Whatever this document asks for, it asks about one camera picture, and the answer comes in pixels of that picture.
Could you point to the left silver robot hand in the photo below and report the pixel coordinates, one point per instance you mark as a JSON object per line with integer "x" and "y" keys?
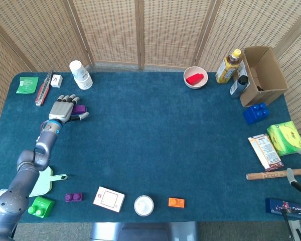
{"x": 61, "y": 110}

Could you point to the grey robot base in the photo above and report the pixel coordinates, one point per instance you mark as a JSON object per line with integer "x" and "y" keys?
{"x": 140, "y": 231}

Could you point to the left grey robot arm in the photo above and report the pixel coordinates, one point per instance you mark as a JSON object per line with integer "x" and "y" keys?
{"x": 20, "y": 180}

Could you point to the dark blue lego brick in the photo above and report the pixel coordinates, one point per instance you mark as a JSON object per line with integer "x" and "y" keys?
{"x": 256, "y": 114}

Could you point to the green lego brick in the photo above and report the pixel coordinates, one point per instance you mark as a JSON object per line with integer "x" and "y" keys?
{"x": 43, "y": 204}

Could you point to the orange lego brick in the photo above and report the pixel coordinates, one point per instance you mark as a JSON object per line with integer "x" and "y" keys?
{"x": 176, "y": 202}

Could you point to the red block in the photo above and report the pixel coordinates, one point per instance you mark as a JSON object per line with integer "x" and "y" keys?
{"x": 194, "y": 79}

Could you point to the red utility knife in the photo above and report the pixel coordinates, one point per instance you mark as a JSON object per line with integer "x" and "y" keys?
{"x": 43, "y": 91}

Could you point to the small white box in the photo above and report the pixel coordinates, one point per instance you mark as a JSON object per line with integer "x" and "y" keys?
{"x": 56, "y": 81}

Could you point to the dark blue long box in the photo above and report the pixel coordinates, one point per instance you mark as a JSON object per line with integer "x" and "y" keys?
{"x": 278, "y": 206}

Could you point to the black thin stand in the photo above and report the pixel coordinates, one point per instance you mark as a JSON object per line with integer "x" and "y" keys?
{"x": 288, "y": 226}

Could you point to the green sachet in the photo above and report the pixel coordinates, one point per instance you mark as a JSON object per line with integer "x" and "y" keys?
{"x": 27, "y": 85}

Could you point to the wooden rolling pin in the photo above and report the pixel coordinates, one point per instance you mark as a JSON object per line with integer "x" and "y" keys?
{"x": 266, "y": 175}

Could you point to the orange white snack box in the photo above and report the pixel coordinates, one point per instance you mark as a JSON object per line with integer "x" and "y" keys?
{"x": 266, "y": 153}

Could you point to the yellow-green tissue package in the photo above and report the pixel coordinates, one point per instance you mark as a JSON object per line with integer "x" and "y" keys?
{"x": 286, "y": 138}

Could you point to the mint green dustpan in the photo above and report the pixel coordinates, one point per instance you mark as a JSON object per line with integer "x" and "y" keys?
{"x": 45, "y": 183}

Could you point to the small purple lego brick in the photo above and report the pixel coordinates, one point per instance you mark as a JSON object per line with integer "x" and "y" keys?
{"x": 74, "y": 197}

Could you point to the blue carpet table cover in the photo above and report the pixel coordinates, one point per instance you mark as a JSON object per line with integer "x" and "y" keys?
{"x": 150, "y": 140}

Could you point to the bamboo folding screen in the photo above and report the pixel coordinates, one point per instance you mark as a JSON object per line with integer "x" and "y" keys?
{"x": 115, "y": 30}

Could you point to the white red-framed box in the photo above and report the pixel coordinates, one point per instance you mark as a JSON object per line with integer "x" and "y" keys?
{"x": 109, "y": 199}

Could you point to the brown cardboard box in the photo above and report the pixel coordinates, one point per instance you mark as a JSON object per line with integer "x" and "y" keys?
{"x": 266, "y": 75}

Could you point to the white round lid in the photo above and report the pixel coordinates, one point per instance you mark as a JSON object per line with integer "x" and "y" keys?
{"x": 143, "y": 206}

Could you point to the dark grey bottle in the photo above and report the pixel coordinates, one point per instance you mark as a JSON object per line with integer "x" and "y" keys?
{"x": 237, "y": 88}

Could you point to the beige bowl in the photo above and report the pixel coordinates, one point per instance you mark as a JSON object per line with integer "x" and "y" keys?
{"x": 190, "y": 71}

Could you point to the yellow tea bottle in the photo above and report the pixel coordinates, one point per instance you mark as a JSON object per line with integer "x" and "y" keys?
{"x": 227, "y": 69}

